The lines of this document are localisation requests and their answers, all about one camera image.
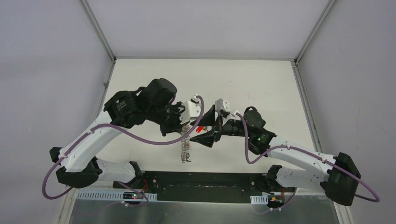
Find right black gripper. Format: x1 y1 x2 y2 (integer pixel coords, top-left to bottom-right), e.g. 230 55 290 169
189 105 252 147

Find key with red tag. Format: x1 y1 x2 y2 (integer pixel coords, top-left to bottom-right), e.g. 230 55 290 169
196 126 209 133

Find metal disc keyring holder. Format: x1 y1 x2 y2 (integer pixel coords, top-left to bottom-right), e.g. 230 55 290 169
180 125 191 163

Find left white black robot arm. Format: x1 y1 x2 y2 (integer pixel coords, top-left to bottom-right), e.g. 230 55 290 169
50 78 185 189

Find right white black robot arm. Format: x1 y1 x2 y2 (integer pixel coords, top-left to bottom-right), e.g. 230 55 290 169
190 106 361 206

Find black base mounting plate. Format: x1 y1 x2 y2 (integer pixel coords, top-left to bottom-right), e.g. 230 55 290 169
130 171 282 203

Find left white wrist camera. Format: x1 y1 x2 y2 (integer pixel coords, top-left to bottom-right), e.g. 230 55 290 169
180 94 202 125

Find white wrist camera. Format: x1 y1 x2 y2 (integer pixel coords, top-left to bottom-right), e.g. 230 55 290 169
214 98 238 119
180 94 202 125

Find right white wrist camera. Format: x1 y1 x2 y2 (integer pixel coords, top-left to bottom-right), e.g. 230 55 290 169
214 98 238 119

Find right white cable duct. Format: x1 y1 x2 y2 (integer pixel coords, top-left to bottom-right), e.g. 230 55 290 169
250 195 269 205

